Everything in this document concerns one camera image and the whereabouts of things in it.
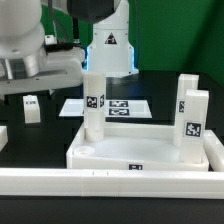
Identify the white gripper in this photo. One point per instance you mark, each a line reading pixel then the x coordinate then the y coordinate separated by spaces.
pixel 62 70

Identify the white desk top tray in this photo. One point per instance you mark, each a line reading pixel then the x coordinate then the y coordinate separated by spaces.
pixel 129 146

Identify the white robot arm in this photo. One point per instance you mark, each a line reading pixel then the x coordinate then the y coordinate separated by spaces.
pixel 38 53

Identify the white U-shaped marker base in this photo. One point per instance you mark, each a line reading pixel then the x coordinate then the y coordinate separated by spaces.
pixel 113 108

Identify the white L-shaped obstacle fence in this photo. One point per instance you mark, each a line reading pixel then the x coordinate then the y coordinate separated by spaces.
pixel 111 183

